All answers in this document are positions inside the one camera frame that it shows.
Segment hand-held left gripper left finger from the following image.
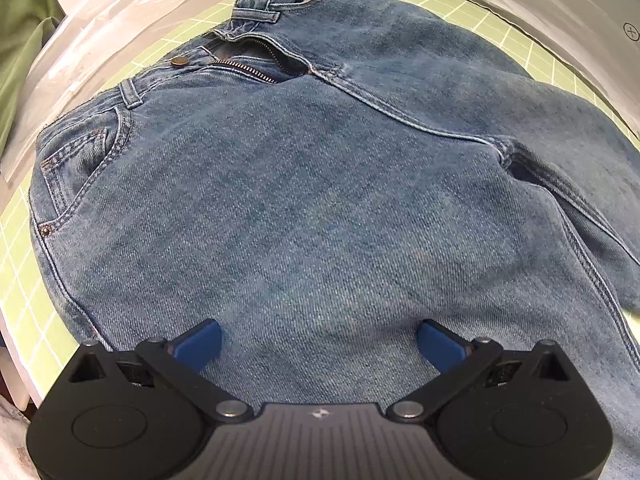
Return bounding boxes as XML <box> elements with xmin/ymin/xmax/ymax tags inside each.
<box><xmin>66</xmin><ymin>318</ymin><xmax>257</xmax><ymax>421</ymax></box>

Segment green grid cutting mat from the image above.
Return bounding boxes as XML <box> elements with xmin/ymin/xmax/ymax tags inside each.
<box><xmin>0</xmin><ymin>0</ymin><xmax>640</xmax><ymax>395</ymax></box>

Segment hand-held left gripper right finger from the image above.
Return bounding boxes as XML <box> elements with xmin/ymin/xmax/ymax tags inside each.
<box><xmin>386</xmin><ymin>318</ymin><xmax>572</xmax><ymax>422</ymax></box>

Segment blue denim jeans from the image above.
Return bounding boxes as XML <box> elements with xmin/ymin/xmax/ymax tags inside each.
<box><xmin>29</xmin><ymin>0</ymin><xmax>640</xmax><ymax>480</ymax></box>

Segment green cloth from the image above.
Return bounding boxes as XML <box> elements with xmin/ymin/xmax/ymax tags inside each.
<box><xmin>0</xmin><ymin>0</ymin><xmax>66</xmax><ymax>161</ymax></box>

